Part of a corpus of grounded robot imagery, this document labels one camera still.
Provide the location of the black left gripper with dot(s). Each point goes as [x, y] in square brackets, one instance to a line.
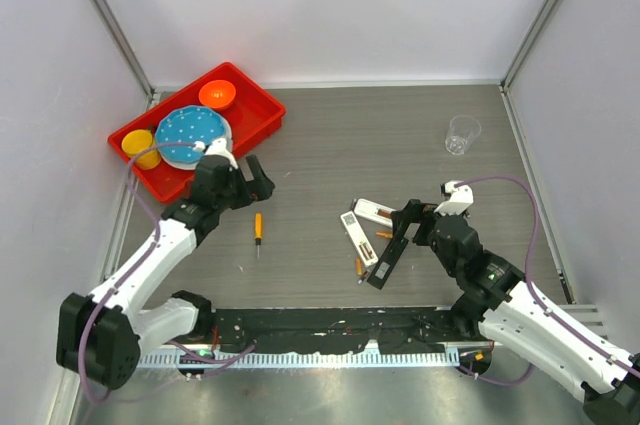
[245, 183]

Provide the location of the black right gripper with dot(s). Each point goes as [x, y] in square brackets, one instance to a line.
[417, 220]

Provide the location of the orange handled screwdriver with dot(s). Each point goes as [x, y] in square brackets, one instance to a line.
[258, 233]

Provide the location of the white remote control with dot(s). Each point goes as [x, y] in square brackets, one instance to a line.
[373, 212]

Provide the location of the white remote with orange batteries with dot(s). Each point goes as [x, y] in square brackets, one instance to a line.
[359, 239]

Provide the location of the black remote control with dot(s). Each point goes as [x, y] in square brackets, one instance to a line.
[387, 262]

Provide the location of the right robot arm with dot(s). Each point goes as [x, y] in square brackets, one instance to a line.
[500, 304]

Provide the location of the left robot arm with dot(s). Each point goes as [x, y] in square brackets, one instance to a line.
[102, 335]

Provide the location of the red plastic tray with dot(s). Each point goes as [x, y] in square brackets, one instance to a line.
[253, 116]

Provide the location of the grey plate under blue plate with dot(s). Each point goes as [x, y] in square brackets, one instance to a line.
[175, 164]

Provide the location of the blue dotted plate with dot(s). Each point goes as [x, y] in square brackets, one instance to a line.
[190, 132]

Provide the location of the clear plastic cup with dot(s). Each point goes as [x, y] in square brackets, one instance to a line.
[462, 132]

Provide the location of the orange bowl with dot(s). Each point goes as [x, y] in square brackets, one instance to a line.
[217, 94]

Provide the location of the yellow cup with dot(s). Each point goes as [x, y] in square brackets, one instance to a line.
[138, 144]

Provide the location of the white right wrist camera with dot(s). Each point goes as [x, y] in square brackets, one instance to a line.
[457, 199]

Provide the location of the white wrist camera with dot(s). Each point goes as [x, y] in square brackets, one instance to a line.
[219, 147]
[457, 199]

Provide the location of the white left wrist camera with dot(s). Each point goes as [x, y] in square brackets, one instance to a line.
[219, 147]

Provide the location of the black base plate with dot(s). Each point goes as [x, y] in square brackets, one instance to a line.
[334, 331]

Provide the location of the white slotted cable duct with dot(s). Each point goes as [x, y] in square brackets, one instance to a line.
[370, 357]

